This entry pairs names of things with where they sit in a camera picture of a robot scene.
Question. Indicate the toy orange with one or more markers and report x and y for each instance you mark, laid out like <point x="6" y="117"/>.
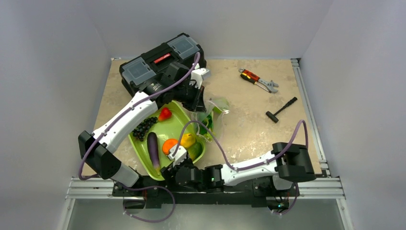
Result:
<point x="168" y="144"/>

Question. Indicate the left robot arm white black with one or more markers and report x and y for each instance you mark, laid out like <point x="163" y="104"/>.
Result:
<point x="97" y="148"/>

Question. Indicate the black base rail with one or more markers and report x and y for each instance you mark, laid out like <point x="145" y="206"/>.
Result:
<point x="261" y="192"/>

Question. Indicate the black toolbox red handle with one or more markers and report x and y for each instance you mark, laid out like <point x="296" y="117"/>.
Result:
<point x="180" y="49"/>

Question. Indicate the toy purple eggplant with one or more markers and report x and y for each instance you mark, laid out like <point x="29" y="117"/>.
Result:
<point x="152" y="146"/>

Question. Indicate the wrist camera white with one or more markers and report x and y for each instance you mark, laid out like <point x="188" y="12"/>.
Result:
<point x="198" y="75"/>
<point x="177" y="152"/>

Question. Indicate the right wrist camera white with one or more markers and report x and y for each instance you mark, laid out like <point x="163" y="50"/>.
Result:
<point x="177" y="152"/>

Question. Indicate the toy red pepper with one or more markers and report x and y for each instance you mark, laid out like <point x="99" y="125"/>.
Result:
<point x="165" y="114"/>

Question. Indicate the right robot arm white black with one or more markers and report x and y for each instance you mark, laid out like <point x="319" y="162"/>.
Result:
<point x="286" y="162"/>

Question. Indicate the aluminium table frame rail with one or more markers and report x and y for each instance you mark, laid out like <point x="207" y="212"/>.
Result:
<point x="94" y="188"/>

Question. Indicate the toy yellow lemon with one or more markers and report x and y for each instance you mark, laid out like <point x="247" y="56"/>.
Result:
<point x="187" y="140"/>

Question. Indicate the clear zip top bag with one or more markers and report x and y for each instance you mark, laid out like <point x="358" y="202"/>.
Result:
<point x="218" y="130"/>

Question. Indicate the toy bok choy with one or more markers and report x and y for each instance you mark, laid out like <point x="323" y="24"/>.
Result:
<point x="207" y="122"/>

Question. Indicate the black hammer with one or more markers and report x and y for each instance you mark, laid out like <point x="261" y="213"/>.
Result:
<point x="273" y="116"/>

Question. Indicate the green plastic tray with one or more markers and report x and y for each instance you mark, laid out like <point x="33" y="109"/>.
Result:
<point x="167" y="129"/>

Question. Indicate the toy black grapes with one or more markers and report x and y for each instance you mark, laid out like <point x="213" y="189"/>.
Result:
<point x="139" y="133"/>

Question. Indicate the toy mango orange green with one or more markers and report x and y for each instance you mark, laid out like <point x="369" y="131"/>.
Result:
<point x="195" y="151"/>

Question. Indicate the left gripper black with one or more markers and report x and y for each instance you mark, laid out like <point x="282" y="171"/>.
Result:
<point x="197" y="104"/>

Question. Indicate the toy green apple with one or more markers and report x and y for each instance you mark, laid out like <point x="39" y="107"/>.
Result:
<point x="219" y="110"/>

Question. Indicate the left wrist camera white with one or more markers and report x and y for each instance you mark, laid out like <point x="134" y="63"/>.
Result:
<point x="198" y="75"/>

